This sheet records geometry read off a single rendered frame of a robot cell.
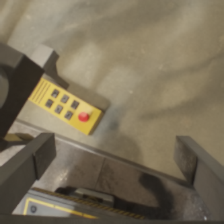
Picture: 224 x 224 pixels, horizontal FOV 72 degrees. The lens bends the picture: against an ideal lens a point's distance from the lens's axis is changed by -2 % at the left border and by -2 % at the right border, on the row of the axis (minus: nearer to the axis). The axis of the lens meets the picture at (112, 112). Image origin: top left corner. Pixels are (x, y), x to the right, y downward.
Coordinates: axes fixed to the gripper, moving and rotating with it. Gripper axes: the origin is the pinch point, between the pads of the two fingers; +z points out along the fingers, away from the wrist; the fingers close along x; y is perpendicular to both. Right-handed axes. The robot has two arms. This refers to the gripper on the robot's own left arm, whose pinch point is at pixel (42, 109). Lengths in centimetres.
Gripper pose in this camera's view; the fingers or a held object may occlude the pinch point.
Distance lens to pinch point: 34.7
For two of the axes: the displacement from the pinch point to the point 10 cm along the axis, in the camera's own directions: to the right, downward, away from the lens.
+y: 8.6, 4.7, -2.0
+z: 1.3, 1.6, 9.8
